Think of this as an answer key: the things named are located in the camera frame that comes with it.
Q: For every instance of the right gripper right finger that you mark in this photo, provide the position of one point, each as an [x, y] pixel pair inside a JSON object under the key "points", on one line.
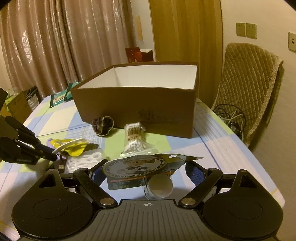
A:
{"points": [[195, 172]]}

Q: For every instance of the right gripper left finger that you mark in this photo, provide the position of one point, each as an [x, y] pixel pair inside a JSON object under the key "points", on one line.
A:
{"points": [[97, 174]]}

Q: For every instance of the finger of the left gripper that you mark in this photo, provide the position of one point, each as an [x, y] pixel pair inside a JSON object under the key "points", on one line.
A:
{"points": [[15, 151], [24, 134]]}

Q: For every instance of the clear plastic cotton pad box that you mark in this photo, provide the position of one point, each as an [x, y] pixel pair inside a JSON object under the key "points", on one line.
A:
{"points": [[87, 160]]}

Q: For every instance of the dark green product card package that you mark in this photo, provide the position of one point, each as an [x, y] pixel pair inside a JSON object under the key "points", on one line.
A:
{"points": [[130, 171]]}

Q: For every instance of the yellow sachet packet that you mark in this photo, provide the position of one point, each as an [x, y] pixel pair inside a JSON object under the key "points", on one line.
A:
{"points": [[73, 147]]}

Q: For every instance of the brown fuzzy scrunchie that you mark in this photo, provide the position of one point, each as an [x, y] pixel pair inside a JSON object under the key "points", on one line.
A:
{"points": [[103, 125]]}

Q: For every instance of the cotton swab plastic bag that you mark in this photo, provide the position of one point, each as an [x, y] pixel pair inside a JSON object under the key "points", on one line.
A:
{"points": [[135, 139]]}

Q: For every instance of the cardboard boxes beside table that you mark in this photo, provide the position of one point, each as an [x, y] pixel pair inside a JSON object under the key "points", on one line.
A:
{"points": [[19, 105]]}

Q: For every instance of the plaid tablecloth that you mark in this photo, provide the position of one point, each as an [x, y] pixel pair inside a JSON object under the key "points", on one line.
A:
{"points": [[212, 142]]}

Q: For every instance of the green snack bag lower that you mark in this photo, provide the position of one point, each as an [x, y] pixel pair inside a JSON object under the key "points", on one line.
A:
{"points": [[57, 98]]}

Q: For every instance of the large brown cardboard box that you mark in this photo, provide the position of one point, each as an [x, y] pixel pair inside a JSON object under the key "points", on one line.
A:
{"points": [[159, 95]]}

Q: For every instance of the beige satin curtain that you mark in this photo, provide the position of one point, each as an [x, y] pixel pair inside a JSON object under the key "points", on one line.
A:
{"points": [[48, 44]]}

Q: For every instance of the dark red gift box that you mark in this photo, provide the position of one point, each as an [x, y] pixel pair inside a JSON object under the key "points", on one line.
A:
{"points": [[139, 55]]}

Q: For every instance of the wooden door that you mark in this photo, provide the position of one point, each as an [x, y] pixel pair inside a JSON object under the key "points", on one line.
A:
{"points": [[191, 31]]}

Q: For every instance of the double wall socket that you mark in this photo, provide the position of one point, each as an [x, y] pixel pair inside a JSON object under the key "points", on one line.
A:
{"points": [[246, 30]]}

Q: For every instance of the single wall socket plate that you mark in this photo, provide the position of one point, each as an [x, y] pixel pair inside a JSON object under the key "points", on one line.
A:
{"points": [[292, 41]]}

